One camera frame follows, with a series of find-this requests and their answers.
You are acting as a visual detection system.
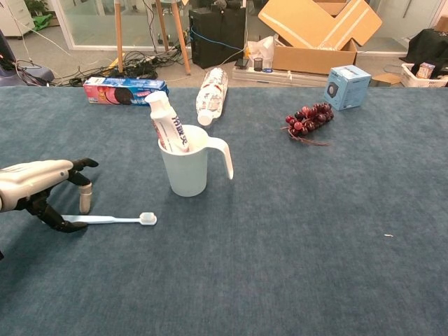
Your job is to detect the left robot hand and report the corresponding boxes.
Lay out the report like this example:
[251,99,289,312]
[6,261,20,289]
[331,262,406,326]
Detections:
[0,157,99,234]

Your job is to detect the light blue toothbrush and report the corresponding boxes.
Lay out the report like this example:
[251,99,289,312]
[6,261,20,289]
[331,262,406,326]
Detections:
[62,211,158,227]

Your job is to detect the white toothpaste tube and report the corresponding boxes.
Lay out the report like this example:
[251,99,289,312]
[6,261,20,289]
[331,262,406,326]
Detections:
[144,91,190,154]

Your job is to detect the dark blue rounded machine base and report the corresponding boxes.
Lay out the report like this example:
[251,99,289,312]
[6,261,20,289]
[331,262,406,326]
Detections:
[0,29,55,87]

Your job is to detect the blue cookie box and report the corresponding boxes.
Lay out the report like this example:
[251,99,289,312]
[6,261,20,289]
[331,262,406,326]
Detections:
[83,77,170,108]

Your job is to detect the white cabinet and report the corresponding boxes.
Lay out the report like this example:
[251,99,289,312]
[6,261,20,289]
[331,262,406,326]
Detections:
[0,0,36,38]

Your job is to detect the wooden stand leg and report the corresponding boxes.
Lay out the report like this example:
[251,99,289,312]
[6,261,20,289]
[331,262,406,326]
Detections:
[155,0,170,53]
[170,0,192,76]
[114,0,125,73]

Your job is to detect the clear plastic water bottle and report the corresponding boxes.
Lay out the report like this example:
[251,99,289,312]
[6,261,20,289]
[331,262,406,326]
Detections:
[195,67,229,126]

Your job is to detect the blue table mat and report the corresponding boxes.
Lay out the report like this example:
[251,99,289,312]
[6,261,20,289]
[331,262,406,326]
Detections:
[0,85,448,336]

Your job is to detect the black computer tower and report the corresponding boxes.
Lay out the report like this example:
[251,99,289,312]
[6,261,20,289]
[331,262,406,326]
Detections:
[188,6,246,70]

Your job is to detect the aluminium rails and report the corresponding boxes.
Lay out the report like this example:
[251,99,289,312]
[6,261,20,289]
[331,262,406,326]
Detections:
[232,66,330,88]

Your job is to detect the white plastic bag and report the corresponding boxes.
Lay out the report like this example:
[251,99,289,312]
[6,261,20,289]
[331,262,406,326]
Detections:
[246,34,276,69]

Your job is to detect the bunch of red grapes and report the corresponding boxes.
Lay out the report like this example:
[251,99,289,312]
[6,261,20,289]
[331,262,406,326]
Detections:
[281,101,335,147]

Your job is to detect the large open cardboard box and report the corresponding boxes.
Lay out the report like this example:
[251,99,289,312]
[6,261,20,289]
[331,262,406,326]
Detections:
[258,0,383,76]

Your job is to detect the light blue cardboard box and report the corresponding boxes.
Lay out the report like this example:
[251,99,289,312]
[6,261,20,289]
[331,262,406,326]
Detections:
[326,64,372,112]

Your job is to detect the flat brown cardboard piece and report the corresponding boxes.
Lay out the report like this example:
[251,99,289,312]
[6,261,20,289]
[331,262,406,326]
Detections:
[370,72,403,88]

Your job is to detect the white plastic basket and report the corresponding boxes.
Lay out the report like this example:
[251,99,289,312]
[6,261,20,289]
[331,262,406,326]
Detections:
[400,62,448,88]

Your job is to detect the small snack box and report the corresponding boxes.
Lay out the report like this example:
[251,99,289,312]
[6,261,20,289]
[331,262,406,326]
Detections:
[415,62,436,80]

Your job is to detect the black cloth cover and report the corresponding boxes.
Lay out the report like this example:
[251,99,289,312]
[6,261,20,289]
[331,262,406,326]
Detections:
[407,28,448,76]

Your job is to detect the white cup with handle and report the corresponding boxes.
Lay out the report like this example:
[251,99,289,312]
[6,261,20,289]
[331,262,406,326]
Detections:
[157,124,235,197]

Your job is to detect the tangle of floor cables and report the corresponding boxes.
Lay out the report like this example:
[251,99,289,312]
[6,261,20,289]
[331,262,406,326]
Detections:
[55,50,192,87]

